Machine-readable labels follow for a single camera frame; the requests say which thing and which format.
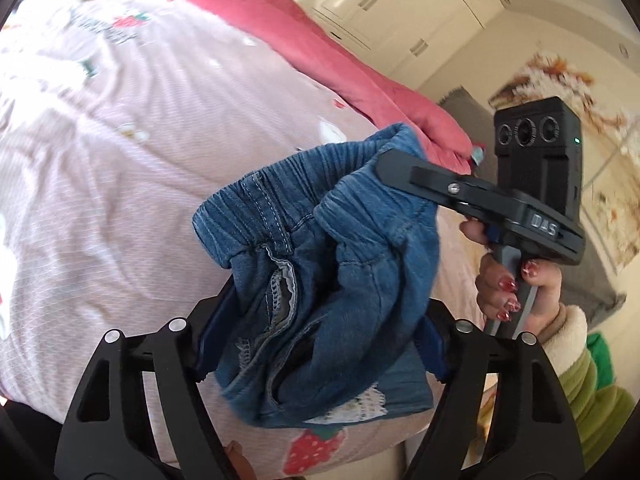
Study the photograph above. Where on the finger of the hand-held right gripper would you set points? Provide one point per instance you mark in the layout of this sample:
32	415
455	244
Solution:
440	187

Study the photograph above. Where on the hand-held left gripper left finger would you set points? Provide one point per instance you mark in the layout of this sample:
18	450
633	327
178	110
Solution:
209	345

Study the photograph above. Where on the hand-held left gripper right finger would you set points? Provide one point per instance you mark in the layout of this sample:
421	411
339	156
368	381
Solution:
434	347

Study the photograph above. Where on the blue denim pants lace trim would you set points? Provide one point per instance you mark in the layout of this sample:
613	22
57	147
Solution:
350	240

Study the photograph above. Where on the person's right forearm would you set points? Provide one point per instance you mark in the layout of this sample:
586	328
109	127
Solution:
595	390

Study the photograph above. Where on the person's right hand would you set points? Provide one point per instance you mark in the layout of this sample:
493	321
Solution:
492	295

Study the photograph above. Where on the person's left hand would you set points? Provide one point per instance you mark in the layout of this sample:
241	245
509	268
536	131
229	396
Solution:
237	462

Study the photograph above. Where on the small colourful pillow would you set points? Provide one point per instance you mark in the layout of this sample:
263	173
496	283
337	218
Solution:
477	155

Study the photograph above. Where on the white wardrobe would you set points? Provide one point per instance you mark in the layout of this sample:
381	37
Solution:
400	5

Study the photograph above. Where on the pink quilt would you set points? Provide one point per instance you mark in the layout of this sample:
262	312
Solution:
310	45

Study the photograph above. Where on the pink printed bed sheet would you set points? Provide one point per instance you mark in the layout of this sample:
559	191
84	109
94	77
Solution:
150	160

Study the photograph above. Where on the floral wall painting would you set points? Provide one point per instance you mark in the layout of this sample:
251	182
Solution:
610	170

